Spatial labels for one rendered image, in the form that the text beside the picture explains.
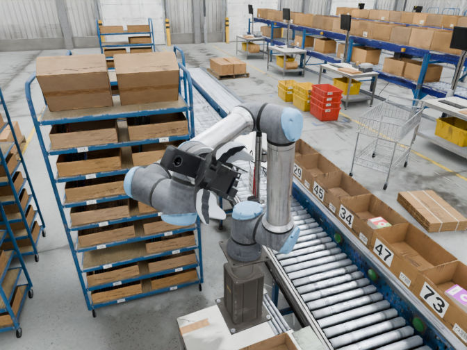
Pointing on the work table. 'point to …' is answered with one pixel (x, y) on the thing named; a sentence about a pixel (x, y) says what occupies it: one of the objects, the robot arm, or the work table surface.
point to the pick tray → (274, 344)
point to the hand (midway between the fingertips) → (222, 183)
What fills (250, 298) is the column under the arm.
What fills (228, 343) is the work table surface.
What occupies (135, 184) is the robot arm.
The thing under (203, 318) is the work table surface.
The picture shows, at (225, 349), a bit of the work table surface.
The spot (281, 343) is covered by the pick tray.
